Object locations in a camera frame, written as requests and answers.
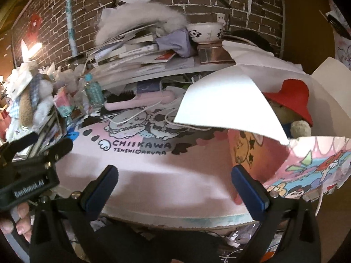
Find pink cartoon box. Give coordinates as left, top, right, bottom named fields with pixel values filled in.
left=174, top=41, right=350, bottom=197

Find pink snack packet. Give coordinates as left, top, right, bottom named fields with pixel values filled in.
left=54, top=86, right=73, bottom=117

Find white cable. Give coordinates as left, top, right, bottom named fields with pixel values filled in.
left=101, top=79, right=212, bottom=132

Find grey fur piece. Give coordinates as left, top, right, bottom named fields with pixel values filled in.
left=95, top=2, right=188, bottom=46

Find clear water bottle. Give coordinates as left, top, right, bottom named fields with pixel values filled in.
left=84, top=73, right=105, bottom=107

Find stack of books and papers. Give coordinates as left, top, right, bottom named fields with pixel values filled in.
left=79, top=24, right=237, bottom=89

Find sticker card packets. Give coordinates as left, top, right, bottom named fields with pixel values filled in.
left=29, top=110, right=66, bottom=156

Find Paddington bear plush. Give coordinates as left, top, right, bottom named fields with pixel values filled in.
left=263, top=79, right=313, bottom=139

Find large white dog plush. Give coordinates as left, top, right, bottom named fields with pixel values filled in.
left=5, top=60, right=54, bottom=142

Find panda ceramic bowl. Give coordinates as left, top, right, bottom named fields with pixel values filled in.
left=187, top=23, right=224, bottom=44

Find pink chiikawa desk mat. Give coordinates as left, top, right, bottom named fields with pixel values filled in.
left=57, top=109, right=252, bottom=229

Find purple cloth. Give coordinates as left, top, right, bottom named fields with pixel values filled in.
left=155, top=28, right=196, bottom=58

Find blue luggage tag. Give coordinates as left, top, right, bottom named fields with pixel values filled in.
left=66, top=131, right=79, bottom=141

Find person's hand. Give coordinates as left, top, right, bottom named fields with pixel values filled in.
left=1, top=203, right=32, bottom=243

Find brown wooden box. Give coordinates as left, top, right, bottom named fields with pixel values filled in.
left=197, top=42, right=234, bottom=64

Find teal wrapped pole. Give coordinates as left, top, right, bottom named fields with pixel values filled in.
left=65, top=0, right=78, bottom=57

